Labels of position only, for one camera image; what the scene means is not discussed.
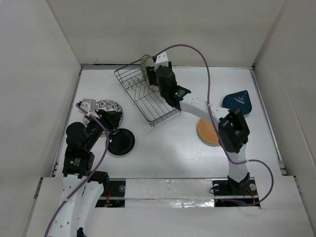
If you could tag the cream round plate tree drawing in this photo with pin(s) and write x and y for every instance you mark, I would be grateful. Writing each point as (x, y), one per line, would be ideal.
(146, 60)

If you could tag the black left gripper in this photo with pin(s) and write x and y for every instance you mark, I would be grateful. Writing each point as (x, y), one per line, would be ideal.
(109, 119)

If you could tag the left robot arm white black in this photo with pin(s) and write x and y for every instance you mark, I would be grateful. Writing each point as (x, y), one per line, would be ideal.
(82, 183)

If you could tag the orange woven bamboo round plate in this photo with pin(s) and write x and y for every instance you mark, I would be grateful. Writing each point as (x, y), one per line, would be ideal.
(206, 133)

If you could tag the blue white floral plate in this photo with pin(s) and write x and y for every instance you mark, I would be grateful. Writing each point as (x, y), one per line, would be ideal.
(107, 105)

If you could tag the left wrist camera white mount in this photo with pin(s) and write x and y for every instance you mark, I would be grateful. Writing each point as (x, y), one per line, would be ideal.
(87, 107)

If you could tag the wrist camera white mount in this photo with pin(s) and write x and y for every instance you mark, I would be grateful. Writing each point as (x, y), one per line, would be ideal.
(87, 107)
(161, 60)

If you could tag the silver front rail tape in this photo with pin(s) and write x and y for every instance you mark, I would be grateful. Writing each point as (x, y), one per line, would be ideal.
(177, 193)

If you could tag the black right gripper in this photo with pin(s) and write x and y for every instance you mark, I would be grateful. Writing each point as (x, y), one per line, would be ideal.
(152, 75)

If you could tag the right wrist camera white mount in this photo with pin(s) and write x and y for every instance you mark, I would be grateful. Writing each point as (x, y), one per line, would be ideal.
(161, 60)

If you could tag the dark blue leaf-shaped plate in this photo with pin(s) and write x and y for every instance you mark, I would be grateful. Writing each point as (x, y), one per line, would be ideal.
(238, 100)

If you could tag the grey wire dish rack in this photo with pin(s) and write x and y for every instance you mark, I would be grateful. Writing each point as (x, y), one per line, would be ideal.
(146, 98)

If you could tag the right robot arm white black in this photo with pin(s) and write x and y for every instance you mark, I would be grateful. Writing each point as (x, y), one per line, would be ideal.
(230, 125)

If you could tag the black round bowl plate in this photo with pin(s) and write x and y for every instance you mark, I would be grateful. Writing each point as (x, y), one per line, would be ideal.
(121, 142)

